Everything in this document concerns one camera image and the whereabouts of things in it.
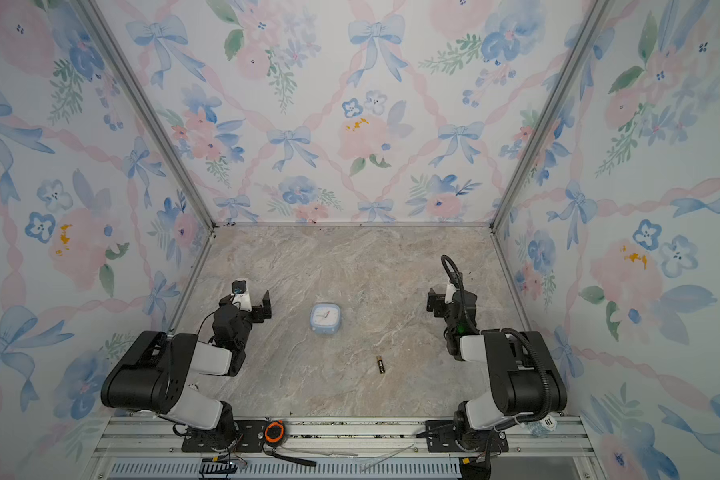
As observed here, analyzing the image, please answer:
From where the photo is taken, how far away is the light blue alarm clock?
0.91 meters

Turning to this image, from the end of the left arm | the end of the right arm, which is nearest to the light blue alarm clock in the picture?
the end of the left arm

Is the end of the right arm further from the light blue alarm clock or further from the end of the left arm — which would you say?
the end of the left arm
